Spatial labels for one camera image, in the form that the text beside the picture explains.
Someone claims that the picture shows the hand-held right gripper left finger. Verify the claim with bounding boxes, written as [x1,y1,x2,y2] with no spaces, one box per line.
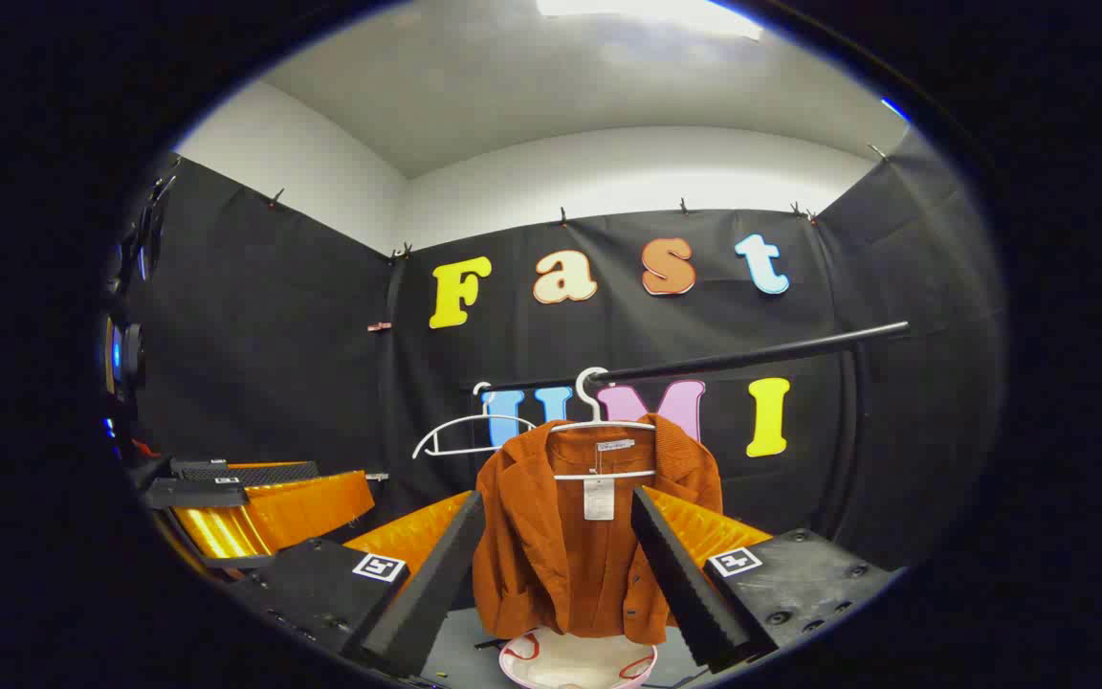
[226,490,487,680]

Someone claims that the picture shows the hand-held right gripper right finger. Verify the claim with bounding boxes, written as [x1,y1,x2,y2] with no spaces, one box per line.
[629,485,901,676]

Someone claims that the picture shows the orange corduroy jacket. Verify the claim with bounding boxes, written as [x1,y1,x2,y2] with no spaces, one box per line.
[472,413,724,644]

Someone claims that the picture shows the white laundry hamper red handles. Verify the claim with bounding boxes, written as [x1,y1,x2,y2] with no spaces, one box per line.
[498,627,659,689]

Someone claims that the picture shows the white clothes hanger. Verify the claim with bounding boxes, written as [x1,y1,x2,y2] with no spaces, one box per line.
[411,383,538,460]
[549,367,657,482]

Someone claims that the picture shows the black clothes rack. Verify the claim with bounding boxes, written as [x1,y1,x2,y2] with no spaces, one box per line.
[468,322,911,542]

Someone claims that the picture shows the black backdrop cloth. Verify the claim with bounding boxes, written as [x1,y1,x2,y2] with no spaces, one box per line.
[125,129,1006,575]

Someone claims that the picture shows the ceiling light panel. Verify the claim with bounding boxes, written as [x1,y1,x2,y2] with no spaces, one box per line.
[537,0,764,41]

